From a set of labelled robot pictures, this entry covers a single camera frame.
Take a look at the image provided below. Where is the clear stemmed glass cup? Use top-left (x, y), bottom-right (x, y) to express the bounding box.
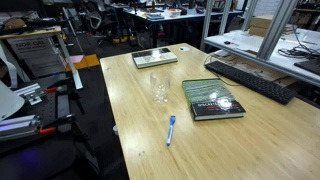
top-left (149, 68), bottom-right (172, 105)

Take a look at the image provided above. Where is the white and black flat book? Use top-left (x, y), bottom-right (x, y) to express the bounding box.
top-left (131, 47), bottom-right (179, 70)

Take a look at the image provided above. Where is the blue marker pen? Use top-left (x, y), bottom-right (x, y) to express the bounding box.
top-left (166, 115), bottom-right (177, 147)

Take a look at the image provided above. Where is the green hardcover book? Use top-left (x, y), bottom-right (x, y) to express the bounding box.
top-left (181, 78), bottom-right (247, 122)

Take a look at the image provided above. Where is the stack of books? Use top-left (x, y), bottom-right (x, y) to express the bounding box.
top-left (144, 12), bottom-right (166, 21)

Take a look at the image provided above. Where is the orange floor mat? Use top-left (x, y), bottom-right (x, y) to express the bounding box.
top-left (64, 53), bottom-right (101, 73)

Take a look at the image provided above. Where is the orange food container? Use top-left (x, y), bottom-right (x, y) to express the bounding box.
top-left (166, 7), bottom-right (183, 19)

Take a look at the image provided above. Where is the small black and red item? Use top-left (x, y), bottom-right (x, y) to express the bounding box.
top-left (223, 40), bottom-right (240, 47)

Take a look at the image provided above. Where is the pink paper sheet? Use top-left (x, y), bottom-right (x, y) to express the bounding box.
top-left (68, 54), bottom-right (85, 65)

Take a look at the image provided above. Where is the black computer keyboard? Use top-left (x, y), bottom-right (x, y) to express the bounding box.
top-left (204, 60), bottom-right (298, 106)

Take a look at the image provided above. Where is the black office chair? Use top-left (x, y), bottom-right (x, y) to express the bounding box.
top-left (82, 1), bottom-right (117, 48)

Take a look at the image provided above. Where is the white workbench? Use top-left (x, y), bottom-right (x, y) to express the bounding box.
top-left (203, 28), bottom-right (320, 88)

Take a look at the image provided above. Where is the large cardboard box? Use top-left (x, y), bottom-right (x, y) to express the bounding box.
top-left (248, 25), bottom-right (292, 38)

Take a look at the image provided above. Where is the small cardboard box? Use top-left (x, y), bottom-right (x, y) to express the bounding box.
top-left (249, 14), bottom-right (295, 30)

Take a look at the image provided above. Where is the white printed sign board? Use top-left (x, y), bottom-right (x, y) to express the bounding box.
top-left (7, 35), bottom-right (67, 80)

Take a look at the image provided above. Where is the small wooden-top table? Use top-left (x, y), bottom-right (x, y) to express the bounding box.
top-left (0, 25), bottom-right (84, 91)

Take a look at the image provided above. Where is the long aluminium extrusion bar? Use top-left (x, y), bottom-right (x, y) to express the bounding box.
top-left (0, 114), bottom-right (43, 143)

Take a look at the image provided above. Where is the black flat device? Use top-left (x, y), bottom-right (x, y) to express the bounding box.
top-left (293, 58), bottom-right (320, 76)

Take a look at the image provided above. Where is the white curved panel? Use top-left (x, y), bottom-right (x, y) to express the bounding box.
top-left (0, 79), bottom-right (26, 122)

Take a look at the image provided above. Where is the black keyboard cable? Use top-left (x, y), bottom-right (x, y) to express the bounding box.
top-left (203, 53), bottom-right (242, 87)

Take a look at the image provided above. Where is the thin aluminium frame post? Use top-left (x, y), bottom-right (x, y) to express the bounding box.
top-left (240, 0), bottom-right (260, 33)
top-left (218, 0), bottom-right (233, 36)
top-left (199, 0), bottom-right (215, 52)

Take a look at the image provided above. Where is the small orange-handled clamp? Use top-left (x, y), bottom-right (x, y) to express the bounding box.
top-left (44, 78), bottom-right (73, 95)

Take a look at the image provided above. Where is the large orange-handled clamp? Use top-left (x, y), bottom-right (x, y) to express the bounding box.
top-left (37, 113), bottom-right (76, 136)

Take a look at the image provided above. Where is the small aluminium bracket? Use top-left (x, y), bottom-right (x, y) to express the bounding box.
top-left (13, 82), bottom-right (46, 106)

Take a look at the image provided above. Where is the thick aluminium frame post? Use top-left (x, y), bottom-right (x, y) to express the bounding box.
top-left (256, 0), bottom-right (299, 61)

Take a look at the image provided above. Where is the black cable bundle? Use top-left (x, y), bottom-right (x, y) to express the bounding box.
top-left (277, 23), bottom-right (320, 60)

